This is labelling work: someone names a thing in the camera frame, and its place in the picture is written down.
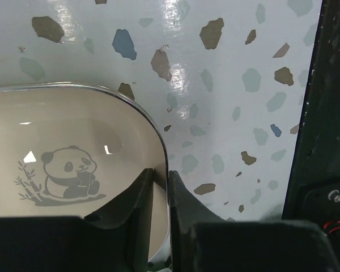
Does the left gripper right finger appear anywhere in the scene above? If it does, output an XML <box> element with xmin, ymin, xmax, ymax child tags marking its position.
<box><xmin>169</xmin><ymin>171</ymin><xmax>340</xmax><ymax>271</ymax></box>

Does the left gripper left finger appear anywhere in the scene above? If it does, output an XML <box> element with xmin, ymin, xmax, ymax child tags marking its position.
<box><xmin>0</xmin><ymin>168</ymin><xmax>153</xmax><ymax>271</ymax></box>

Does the cream square plate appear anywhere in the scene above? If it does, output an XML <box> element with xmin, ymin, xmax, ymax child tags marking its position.
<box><xmin>0</xmin><ymin>82</ymin><xmax>170</xmax><ymax>263</ymax></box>

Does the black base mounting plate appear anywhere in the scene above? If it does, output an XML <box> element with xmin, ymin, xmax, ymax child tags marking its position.
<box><xmin>282</xmin><ymin>1</ymin><xmax>340</xmax><ymax>263</ymax></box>

